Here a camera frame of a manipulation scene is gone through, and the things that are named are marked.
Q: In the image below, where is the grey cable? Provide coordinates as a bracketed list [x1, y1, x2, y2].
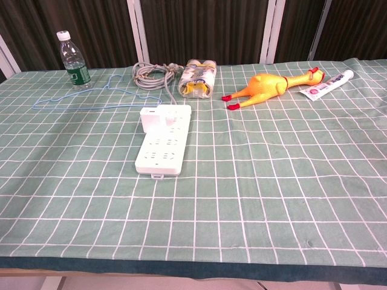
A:
[132, 61, 184, 106]

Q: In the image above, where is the white partition post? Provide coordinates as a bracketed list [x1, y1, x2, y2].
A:
[306, 0, 333, 62]
[126, 0, 151, 65]
[259, 0, 287, 65]
[0, 34, 22, 80]

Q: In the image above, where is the wrapped tissue roll pack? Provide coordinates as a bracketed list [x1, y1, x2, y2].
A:
[177, 59, 218, 100]

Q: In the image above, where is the yellow rubber chicken toy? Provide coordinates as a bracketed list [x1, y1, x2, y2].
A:
[221, 66, 327, 111]

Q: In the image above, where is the green checkered tablecloth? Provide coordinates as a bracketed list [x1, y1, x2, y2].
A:
[0, 57, 387, 282]

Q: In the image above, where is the white toothpaste tube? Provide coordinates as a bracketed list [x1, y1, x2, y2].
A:
[299, 69, 355, 102]

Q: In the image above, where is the white power strip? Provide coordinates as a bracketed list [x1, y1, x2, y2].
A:
[134, 103, 193, 180]

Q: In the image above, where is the clear plastic water bottle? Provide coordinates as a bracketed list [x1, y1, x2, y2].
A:
[56, 30, 93, 91]

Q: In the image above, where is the blue wire clothes hanger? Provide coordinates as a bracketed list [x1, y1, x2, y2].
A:
[32, 74, 163, 111]

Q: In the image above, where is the white charger block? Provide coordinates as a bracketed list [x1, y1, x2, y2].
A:
[139, 106, 161, 134]

